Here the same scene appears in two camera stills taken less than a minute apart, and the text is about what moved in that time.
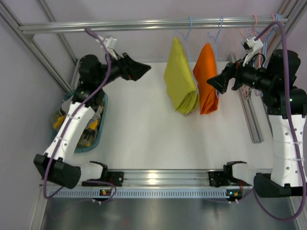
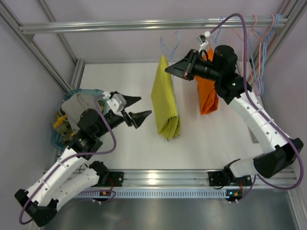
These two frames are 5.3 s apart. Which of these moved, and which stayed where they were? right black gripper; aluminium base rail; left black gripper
Moved: left black gripper; right black gripper
Stayed: aluminium base rail
